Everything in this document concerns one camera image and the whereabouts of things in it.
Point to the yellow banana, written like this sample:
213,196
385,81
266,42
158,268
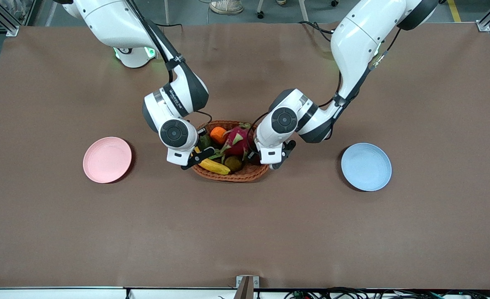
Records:
215,166

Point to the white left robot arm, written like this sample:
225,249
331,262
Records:
352,41

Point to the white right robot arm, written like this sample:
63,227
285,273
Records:
112,25

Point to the pink dragon fruit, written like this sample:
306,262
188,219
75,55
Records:
236,139

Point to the brown kiwi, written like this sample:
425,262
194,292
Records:
233,163

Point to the brown wicker basket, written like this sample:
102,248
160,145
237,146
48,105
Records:
236,176

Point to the orange mandarin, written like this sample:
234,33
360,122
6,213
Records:
218,135

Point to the dark green avocado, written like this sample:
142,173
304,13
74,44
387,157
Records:
205,143

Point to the blue round plate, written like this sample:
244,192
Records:
366,167

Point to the pink round plate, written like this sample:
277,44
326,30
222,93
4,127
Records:
107,160

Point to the beige shoe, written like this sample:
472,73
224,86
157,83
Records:
226,6

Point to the metal table edge bracket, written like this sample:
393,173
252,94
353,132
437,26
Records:
247,286

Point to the white table edge rail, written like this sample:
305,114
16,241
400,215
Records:
62,293

